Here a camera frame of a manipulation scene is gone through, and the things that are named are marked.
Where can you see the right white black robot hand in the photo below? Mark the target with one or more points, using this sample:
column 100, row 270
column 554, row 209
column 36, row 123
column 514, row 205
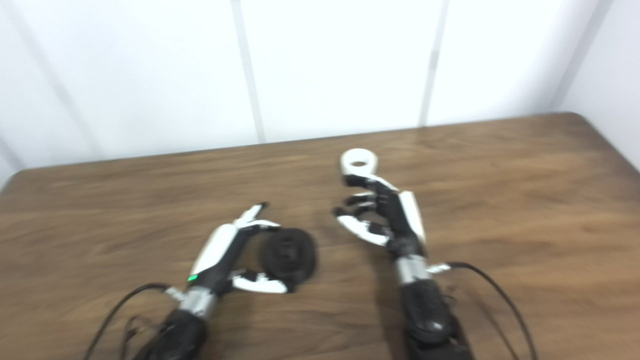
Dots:
column 400, row 215

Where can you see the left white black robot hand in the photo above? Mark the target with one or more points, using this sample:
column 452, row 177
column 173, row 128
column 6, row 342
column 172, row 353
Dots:
column 217, row 255

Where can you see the round black plastic part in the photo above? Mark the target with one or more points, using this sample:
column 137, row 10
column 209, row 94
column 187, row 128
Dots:
column 290, row 257

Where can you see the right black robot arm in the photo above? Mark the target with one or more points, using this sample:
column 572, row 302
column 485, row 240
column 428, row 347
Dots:
column 425, row 310

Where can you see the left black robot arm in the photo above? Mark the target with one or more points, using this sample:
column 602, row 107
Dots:
column 180, row 330

